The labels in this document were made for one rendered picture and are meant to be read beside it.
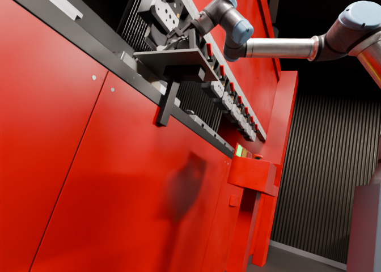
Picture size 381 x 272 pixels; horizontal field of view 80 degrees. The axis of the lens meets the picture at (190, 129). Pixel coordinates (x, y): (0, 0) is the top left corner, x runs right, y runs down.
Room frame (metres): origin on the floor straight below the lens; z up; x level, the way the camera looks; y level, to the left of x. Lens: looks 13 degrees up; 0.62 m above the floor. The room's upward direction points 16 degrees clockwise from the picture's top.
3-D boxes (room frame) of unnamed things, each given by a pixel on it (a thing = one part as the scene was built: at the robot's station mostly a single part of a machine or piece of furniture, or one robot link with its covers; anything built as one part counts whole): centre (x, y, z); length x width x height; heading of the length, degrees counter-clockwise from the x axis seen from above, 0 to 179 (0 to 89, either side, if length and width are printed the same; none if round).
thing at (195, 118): (1.91, -0.42, 0.92); 1.68 x 0.06 x 0.10; 149
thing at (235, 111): (1.66, -0.27, 1.26); 0.15 x 0.09 x 0.17; 149
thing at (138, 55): (0.75, 0.11, 1.00); 0.26 x 0.18 x 0.01; 59
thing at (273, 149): (2.86, -0.79, 1.15); 0.85 x 0.25 x 2.30; 59
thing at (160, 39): (0.83, 0.24, 1.13); 0.10 x 0.02 x 0.10; 149
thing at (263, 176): (1.00, -0.33, 0.75); 0.20 x 0.16 x 0.18; 143
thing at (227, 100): (1.49, -0.17, 1.26); 0.15 x 0.09 x 0.17; 149
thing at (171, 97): (0.73, 0.08, 0.88); 0.14 x 0.04 x 0.22; 59
